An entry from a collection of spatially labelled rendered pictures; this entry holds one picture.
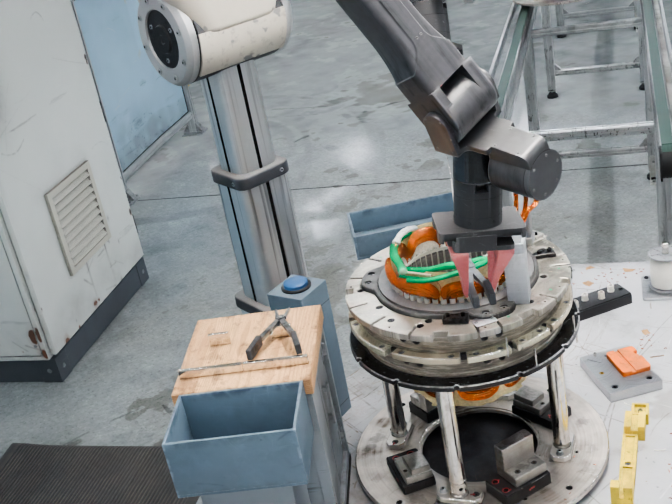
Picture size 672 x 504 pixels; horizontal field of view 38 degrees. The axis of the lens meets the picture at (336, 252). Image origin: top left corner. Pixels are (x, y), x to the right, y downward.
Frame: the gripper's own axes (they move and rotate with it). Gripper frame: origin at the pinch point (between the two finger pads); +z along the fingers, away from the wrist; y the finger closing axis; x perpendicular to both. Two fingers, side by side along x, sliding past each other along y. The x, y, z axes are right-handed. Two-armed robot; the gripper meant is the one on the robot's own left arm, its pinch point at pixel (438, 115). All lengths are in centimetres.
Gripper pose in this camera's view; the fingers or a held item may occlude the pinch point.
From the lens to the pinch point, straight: 133.3
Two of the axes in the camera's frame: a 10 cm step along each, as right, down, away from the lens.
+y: 3.7, -1.1, 9.2
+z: 1.3, 9.9, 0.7
